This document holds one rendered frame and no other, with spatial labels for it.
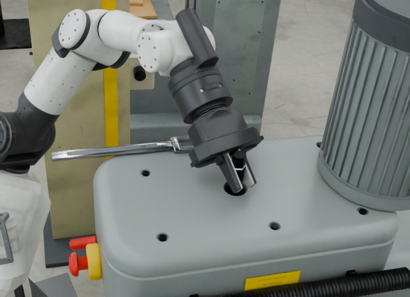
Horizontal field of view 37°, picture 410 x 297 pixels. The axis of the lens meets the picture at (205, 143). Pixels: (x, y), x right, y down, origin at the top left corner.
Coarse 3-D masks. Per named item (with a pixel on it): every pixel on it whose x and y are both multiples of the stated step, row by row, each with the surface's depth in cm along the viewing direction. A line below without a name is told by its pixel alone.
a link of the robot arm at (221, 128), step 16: (208, 80) 97; (176, 96) 98; (192, 96) 96; (208, 96) 96; (224, 96) 97; (192, 112) 97; (208, 112) 96; (224, 112) 97; (240, 112) 99; (192, 128) 97; (208, 128) 95; (224, 128) 96; (240, 128) 97; (208, 144) 94; (224, 144) 95; (240, 144) 96; (256, 144) 101; (192, 160) 96; (208, 160) 97
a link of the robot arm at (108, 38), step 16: (96, 16) 116; (112, 16) 113; (128, 16) 112; (96, 32) 117; (112, 32) 112; (128, 32) 108; (80, 48) 117; (96, 48) 118; (112, 48) 120; (128, 48) 110; (112, 64) 123
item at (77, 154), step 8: (184, 136) 108; (136, 144) 105; (144, 144) 105; (152, 144) 105; (160, 144) 105; (168, 144) 106; (176, 144) 106; (56, 152) 102; (64, 152) 102; (72, 152) 102; (80, 152) 102; (88, 152) 102; (96, 152) 102; (104, 152) 102; (112, 152) 103; (120, 152) 103; (128, 152) 103; (136, 152) 104; (144, 152) 104; (176, 152) 105; (184, 152) 105; (56, 160) 101; (64, 160) 101
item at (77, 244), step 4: (92, 236) 113; (72, 240) 112; (76, 240) 112; (80, 240) 112; (84, 240) 112; (88, 240) 112; (92, 240) 112; (72, 244) 111; (76, 244) 111; (80, 244) 111; (84, 244) 111; (72, 248) 111; (76, 248) 111; (80, 248) 112; (84, 248) 112
